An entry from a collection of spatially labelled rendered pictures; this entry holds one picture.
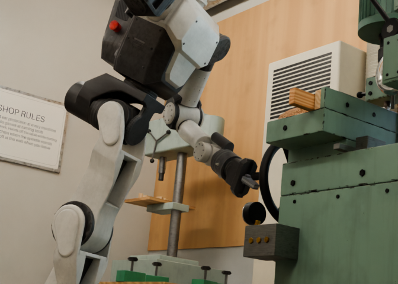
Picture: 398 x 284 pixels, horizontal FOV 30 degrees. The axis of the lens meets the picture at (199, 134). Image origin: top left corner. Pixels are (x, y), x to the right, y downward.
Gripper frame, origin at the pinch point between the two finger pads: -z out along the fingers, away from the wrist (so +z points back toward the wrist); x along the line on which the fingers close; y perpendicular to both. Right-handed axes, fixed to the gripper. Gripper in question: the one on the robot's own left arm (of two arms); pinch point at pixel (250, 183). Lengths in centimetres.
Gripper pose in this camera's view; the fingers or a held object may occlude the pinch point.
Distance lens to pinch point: 225.2
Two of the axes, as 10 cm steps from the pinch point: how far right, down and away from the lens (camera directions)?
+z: -4.6, -3.5, 8.1
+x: 3.2, -9.2, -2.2
